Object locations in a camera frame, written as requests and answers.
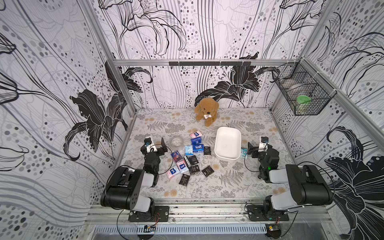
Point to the light blue tissue pack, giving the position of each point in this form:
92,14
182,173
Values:
189,150

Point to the dark blue picture tissue pack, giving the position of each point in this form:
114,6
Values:
177,156

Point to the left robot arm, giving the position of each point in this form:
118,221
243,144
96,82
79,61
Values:
122,190

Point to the black pack lower middle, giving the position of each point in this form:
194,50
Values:
195,169

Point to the pink tissue pack front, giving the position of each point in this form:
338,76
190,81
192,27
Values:
172,172

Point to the pink tissue pack middle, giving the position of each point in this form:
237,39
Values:
182,166

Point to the black pack lower right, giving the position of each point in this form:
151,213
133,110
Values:
207,171

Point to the black pack front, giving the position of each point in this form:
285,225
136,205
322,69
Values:
184,180

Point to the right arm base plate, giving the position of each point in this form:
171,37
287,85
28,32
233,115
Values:
257,213

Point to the white cable duct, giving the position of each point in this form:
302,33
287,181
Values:
182,229

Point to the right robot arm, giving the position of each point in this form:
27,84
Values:
307,187

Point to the clear tape roll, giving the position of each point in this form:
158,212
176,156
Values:
177,141

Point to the black wire basket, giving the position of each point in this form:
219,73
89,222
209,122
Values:
295,79

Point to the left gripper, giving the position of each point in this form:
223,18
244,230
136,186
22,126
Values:
160,151

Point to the black Face tissue pack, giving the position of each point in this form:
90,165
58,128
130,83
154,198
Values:
193,160

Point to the brown plush dog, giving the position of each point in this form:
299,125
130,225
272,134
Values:
207,110

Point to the blue Tempo tissue pack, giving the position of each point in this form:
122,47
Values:
196,141

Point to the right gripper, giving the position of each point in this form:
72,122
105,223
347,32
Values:
256,151

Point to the teal cartoon tissue pack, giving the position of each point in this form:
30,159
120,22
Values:
244,152

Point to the green lidded container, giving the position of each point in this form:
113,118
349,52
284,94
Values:
302,104

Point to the pink Tempo tissue pack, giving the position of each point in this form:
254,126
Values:
196,134

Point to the black Face pack right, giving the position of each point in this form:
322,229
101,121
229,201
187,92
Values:
207,150

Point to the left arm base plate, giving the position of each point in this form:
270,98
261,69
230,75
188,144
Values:
155,214

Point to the black tissue pack upright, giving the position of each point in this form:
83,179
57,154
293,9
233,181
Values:
186,159

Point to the white storage box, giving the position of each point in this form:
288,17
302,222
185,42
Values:
228,144

